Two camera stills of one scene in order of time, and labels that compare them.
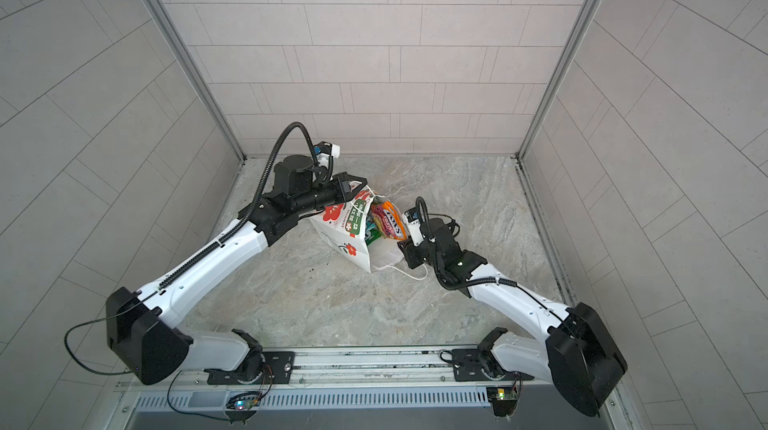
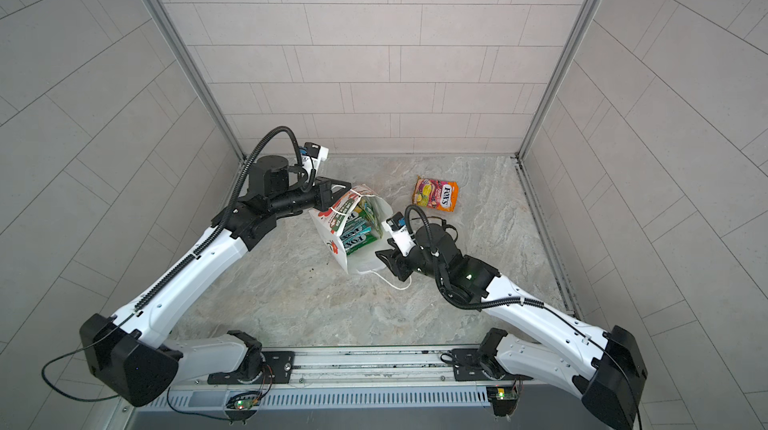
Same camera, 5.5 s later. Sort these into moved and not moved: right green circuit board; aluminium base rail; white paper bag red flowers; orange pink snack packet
Moved: orange pink snack packet
Not moved: right green circuit board; aluminium base rail; white paper bag red flowers
